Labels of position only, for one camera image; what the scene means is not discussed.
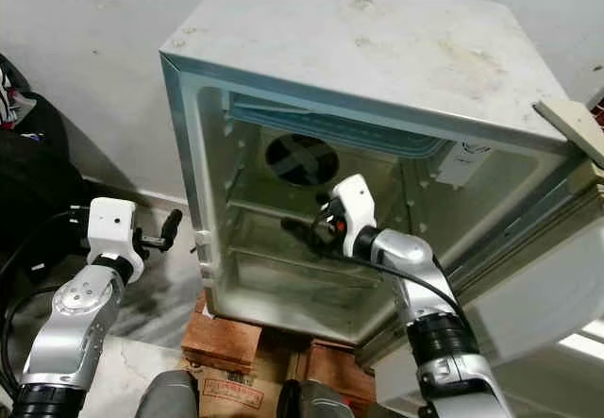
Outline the black white striped cloth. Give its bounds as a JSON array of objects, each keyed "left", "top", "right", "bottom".
[{"left": 0, "top": 83, "right": 25, "bottom": 122}]

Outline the grey robot leg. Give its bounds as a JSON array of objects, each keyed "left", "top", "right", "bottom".
[
  {"left": 137, "top": 369, "right": 199, "bottom": 418},
  {"left": 278, "top": 378, "right": 350, "bottom": 418}
]

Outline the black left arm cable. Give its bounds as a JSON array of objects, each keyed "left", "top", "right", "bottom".
[{"left": 3, "top": 209, "right": 95, "bottom": 400}]

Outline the white thermostat housing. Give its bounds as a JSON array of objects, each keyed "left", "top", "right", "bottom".
[{"left": 429, "top": 142, "right": 492, "bottom": 188}]

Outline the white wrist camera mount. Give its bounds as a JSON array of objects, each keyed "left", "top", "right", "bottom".
[
  {"left": 328, "top": 175, "right": 378, "bottom": 257},
  {"left": 88, "top": 196, "right": 145, "bottom": 282}
]

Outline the small grey fridge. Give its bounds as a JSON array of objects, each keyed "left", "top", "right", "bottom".
[{"left": 159, "top": 0, "right": 588, "bottom": 343}]

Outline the translucent freezer flap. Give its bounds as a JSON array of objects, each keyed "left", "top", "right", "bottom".
[{"left": 226, "top": 92, "right": 449, "bottom": 159}]

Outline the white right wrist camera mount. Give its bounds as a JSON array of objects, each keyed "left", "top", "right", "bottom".
[{"left": 328, "top": 175, "right": 378, "bottom": 257}]

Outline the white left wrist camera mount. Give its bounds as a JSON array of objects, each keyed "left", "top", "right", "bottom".
[{"left": 88, "top": 196, "right": 145, "bottom": 282}]

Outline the black draped chair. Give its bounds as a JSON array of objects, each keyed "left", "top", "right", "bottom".
[{"left": 0, "top": 55, "right": 95, "bottom": 277}]

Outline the round black fridge fan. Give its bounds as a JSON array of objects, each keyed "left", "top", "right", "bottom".
[{"left": 264, "top": 133, "right": 341, "bottom": 189}]

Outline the red brick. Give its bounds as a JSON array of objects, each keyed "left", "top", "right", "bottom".
[
  {"left": 181, "top": 291, "right": 265, "bottom": 374},
  {"left": 307, "top": 343, "right": 378, "bottom": 405}
]

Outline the grey robot left leg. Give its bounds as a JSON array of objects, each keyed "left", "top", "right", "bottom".
[{"left": 137, "top": 369, "right": 199, "bottom": 418}]

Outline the printed cardboard box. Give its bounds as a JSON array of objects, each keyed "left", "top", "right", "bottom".
[{"left": 179, "top": 366, "right": 303, "bottom": 418}]

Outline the grey robot right leg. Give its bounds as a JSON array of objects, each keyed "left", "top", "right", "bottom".
[{"left": 278, "top": 378, "right": 350, "bottom": 418}]

